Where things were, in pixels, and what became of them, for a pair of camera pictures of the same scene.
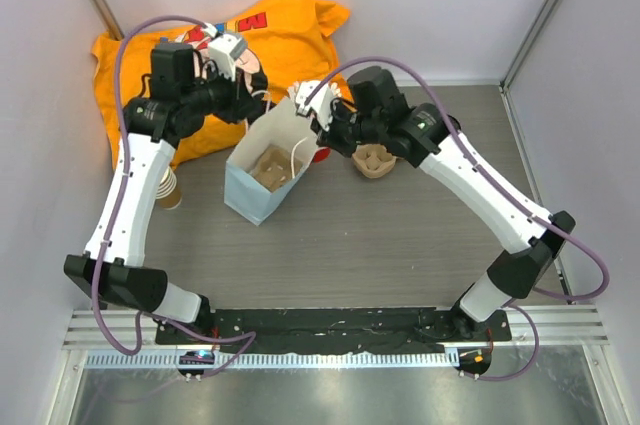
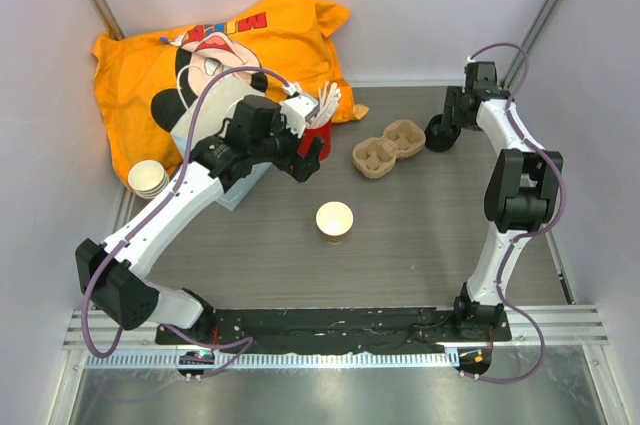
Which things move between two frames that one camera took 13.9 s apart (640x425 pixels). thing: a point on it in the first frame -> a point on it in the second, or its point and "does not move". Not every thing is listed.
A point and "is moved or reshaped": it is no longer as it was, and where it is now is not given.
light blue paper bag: x=269 y=163 is moved or reshaped
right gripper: x=329 y=138 -> x=452 y=98
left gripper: x=241 y=102 -> x=297 y=166
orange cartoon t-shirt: x=290 y=35 does not move
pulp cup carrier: x=373 y=159 does not move
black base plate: x=333 y=328 does not move
